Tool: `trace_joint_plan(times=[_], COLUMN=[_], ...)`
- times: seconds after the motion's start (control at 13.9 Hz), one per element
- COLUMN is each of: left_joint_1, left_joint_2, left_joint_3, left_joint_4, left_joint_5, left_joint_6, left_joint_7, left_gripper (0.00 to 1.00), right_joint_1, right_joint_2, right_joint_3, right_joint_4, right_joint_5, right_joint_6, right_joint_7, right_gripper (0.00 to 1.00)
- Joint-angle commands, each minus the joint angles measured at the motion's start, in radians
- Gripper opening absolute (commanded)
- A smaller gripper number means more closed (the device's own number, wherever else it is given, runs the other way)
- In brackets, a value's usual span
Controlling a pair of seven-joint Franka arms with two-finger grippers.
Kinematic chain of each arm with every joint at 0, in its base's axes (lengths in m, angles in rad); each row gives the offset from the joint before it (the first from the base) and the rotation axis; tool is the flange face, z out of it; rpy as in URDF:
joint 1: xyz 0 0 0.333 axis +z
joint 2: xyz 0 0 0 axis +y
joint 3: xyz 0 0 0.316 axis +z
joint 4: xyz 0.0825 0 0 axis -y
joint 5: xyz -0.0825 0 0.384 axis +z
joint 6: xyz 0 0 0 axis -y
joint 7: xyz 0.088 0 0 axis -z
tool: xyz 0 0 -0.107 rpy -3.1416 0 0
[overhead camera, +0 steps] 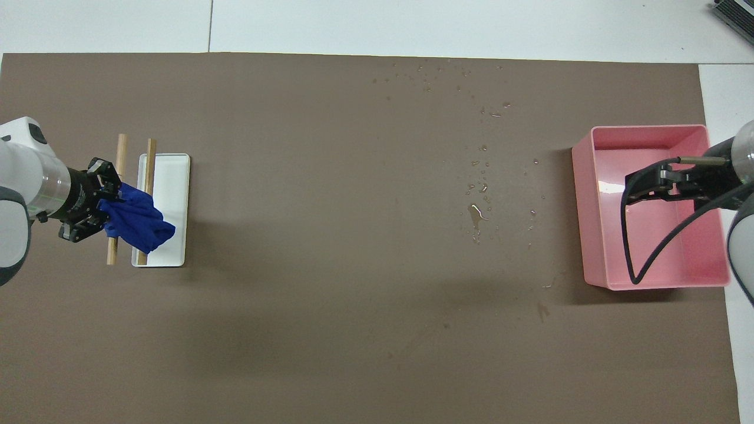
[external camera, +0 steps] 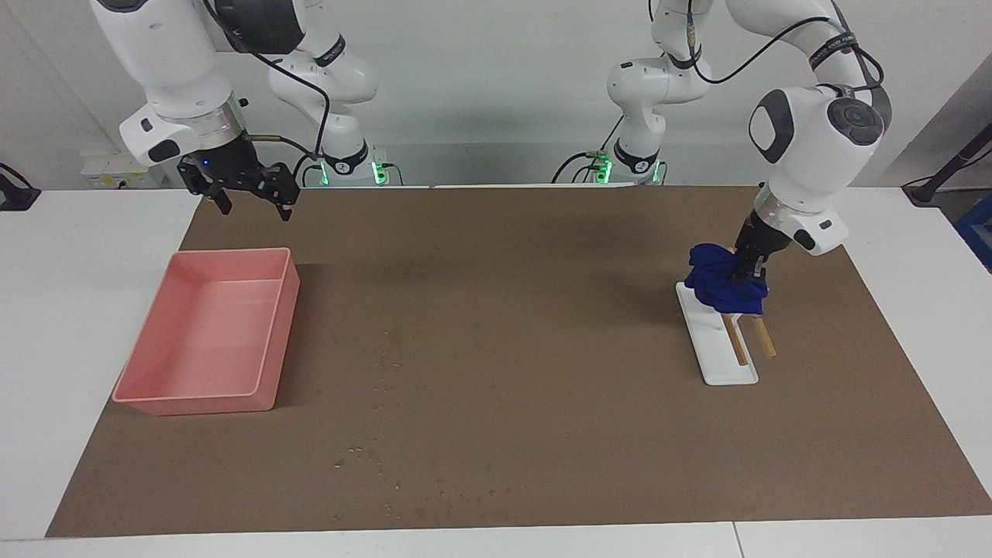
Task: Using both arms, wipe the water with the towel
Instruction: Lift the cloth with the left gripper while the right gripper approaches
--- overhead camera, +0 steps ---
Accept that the white rectangular tray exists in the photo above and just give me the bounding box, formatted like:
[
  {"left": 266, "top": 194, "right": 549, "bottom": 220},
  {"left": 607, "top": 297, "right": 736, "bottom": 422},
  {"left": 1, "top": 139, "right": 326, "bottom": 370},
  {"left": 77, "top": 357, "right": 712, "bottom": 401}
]
[{"left": 131, "top": 153, "right": 191, "bottom": 268}]

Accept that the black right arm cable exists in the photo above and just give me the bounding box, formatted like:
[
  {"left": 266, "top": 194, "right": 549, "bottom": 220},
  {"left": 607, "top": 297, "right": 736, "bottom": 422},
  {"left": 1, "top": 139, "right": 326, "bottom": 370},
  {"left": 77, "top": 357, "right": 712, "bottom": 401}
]
[{"left": 621, "top": 155, "right": 754, "bottom": 286}]

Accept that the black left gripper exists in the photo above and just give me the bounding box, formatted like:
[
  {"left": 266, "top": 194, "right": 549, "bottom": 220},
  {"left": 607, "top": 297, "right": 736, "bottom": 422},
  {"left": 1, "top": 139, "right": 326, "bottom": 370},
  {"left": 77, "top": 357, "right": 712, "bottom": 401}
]
[{"left": 58, "top": 157, "right": 122, "bottom": 243}]

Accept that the pink plastic bin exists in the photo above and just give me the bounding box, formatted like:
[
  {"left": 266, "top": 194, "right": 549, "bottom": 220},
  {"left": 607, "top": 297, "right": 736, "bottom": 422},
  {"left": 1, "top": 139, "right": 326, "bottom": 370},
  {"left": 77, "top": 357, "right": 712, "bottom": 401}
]
[{"left": 571, "top": 124, "right": 731, "bottom": 292}]

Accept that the wooden rod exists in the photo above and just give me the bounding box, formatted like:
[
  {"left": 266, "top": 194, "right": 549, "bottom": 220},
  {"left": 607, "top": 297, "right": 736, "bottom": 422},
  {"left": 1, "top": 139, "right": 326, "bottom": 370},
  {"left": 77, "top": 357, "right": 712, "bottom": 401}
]
[
  {"left": 137, "top": 138, "right": 158, "bottom": 266},
  {"left": 106, "top": 134, "right": 129, "bottom": 266}
]

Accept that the brown table mat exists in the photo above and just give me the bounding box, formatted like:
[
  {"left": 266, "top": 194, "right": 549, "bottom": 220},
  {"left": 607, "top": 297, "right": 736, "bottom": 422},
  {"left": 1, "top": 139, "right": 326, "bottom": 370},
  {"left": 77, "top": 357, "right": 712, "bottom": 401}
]
[{"left": 0, "top": 52, "right": 742, "bottom": 424}]

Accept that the water droplets spill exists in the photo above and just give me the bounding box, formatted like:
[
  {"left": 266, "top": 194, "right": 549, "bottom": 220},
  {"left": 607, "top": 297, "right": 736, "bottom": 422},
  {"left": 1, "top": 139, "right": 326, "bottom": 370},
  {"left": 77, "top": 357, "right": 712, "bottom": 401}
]
[{"left": 371, "top": 59, "right": 557, "bottom": 290}]

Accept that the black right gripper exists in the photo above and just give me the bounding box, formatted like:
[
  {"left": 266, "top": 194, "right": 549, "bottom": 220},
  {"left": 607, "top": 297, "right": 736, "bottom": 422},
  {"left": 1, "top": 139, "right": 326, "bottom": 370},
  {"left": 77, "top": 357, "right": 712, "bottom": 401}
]
[{"left": 624, "top": 154, "right": 748, "bottom": 210}]

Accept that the grey laptop corner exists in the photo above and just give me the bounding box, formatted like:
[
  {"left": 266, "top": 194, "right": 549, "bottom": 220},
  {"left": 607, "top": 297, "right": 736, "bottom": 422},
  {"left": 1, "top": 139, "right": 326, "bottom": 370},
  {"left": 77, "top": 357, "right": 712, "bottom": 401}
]
[{"left": 710, "top": 0, "right": 754, "bottom": 30}]

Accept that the blue towel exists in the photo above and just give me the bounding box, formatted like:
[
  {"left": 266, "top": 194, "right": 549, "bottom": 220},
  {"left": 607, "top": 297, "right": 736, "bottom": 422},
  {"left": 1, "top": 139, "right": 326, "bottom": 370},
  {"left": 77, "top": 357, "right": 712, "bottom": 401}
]
[{"left": 97, "top": 183, "right": 176, "bottom": 254}]

